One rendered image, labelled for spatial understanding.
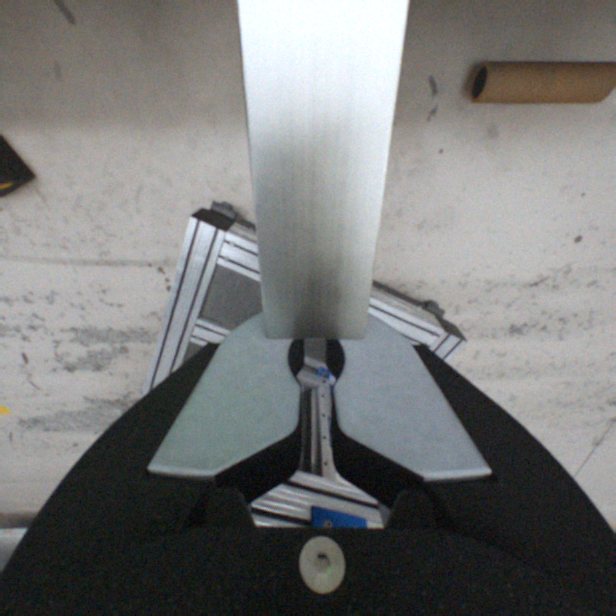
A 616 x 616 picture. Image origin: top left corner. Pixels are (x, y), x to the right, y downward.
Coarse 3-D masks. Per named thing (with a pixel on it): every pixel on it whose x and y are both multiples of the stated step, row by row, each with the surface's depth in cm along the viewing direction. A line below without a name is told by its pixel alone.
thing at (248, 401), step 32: (256, 320) 10; (224, 352) 8; (256, 352) 8; (288, 352) 8; (224, 384) 7; (256, 384) 7; (288, 384) 7; (192, 416) 6; (224, 416) 6; (256, 416) 6; (288, 416) 6; (160, 448) 6; (192, 448) 6; (224, 448) 6; (256, 448) 6; (288, 448) 6; (224, 480) 5; (256, 480) 6
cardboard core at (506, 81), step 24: (480, 72) 71; (504, 72) 67; (528, 72) 67; (552, 72) 67; (576, 72) 67; (600, 72) 66; (480, 96) 70; (504, 96) 70; (528, 96) 70; (552, 96) 70; (576, 96) 70; (600, 96) 69
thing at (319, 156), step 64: (256, 0) 5; (320, 0) 5; (384, 0) 5; (256, 64) 5; (320, 64) 5; (384, 64) 5; (256, 128) 6; (320, 128) 6; (384, 128) 6; (256, 192) 7; (320, 192) 7; (320, 256) 7; (320, 320) 8
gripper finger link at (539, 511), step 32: (416, 352) 8; (448, 384) 7; (480, 416) 6; (512, 416) 6; (480, 448) 6; (512, 448) 6; (544, 448) 6; (480, 480) 5; (512, 480) 5; (544, 480) 5; (448, 512) 5; (480, 512) 5; (512, 512) 5; (544, 512) 5; (576, 512) 5; (512, 544) 4; (544, 544) 4; (576, 544) 4; (608, 544) 4; (576, 576) 4; (608, 576) 4; (608, 608) 4
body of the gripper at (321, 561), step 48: (192, 528) 4; (240, 528) 4; (288, 528) 4; (336, 528) 4; (384, 528) 4; (432, 528) 4; (96, 576) 4; (144, 576) 4; (192, 576) 4; (240, 576) 4; (288, 576) 4; (336, 576) 4; (384, 576) 4; (432, 576) 4; (480, 576) 4; (528, 576) 4
